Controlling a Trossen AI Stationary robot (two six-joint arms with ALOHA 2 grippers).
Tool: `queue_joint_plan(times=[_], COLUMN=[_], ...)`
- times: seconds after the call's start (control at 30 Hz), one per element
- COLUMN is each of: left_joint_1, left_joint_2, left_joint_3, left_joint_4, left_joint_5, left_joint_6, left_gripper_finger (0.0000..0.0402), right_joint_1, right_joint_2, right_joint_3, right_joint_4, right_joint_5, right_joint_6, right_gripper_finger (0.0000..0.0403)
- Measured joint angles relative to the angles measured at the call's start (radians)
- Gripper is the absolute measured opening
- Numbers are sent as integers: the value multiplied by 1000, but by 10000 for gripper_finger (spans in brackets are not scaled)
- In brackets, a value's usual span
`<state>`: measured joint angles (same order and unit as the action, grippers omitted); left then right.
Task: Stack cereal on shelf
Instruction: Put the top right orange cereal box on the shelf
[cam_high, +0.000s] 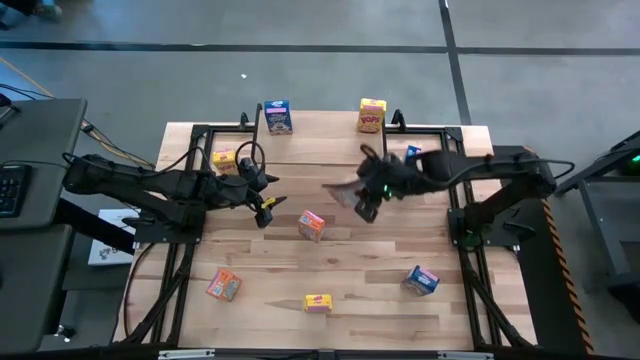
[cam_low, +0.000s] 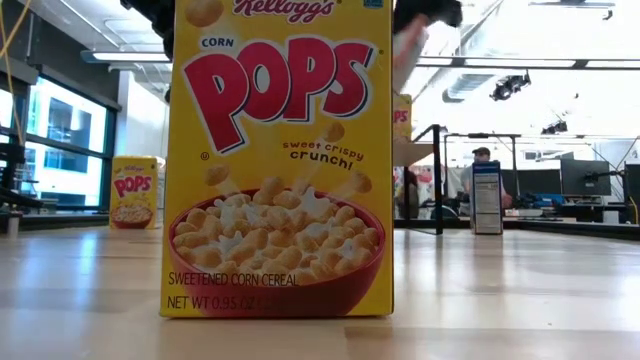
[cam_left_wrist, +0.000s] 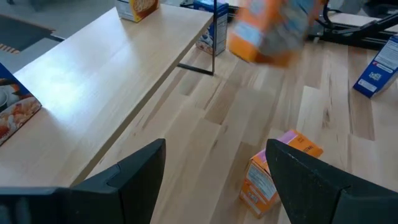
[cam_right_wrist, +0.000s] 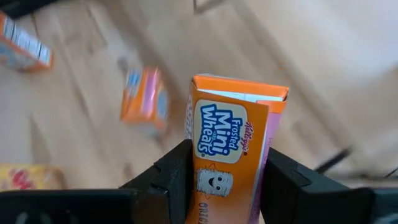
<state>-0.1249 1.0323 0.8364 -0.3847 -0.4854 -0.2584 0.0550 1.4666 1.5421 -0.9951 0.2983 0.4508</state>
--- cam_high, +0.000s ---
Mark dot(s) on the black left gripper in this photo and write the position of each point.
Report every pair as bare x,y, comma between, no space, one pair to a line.
252,175

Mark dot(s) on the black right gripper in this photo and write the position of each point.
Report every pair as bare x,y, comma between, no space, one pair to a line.
395,180

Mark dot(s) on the orange Mini Wheats cereal box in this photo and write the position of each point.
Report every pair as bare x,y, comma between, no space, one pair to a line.
223,285
352,195
311,226

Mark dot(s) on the yellow Pops cereal box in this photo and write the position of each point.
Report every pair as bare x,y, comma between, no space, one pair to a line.
318,302
224,161
371,119

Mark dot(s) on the blue Frosted Flakes cereal box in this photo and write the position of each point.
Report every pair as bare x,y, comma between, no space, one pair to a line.
421,281
278,120
412,152

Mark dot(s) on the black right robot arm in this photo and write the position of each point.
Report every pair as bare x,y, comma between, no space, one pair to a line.
500,167

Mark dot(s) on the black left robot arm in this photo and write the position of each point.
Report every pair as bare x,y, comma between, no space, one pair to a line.
150,185

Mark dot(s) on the white printed sheet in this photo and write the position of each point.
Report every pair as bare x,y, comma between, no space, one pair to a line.
107,252

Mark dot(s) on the black floor mat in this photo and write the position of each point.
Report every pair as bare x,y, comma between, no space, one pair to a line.
540,300

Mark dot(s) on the dark grey desk top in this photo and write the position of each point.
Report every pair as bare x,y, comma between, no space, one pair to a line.
42,150
30,290

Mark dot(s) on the grey metal stand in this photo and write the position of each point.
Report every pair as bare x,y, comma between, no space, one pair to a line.
602,235

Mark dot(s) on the black keyboard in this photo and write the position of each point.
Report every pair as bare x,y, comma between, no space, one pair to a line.
12,192

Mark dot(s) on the person's shoe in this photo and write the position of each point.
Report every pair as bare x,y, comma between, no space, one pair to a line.
50,11

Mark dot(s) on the wooden shelf with black frame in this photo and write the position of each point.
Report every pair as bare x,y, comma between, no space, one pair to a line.
320,140

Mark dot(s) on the black metal rig frame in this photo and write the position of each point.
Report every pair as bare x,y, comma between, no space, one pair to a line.
199,131

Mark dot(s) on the silver aluminium bracket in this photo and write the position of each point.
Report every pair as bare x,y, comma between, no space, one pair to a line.
186,354
465,355

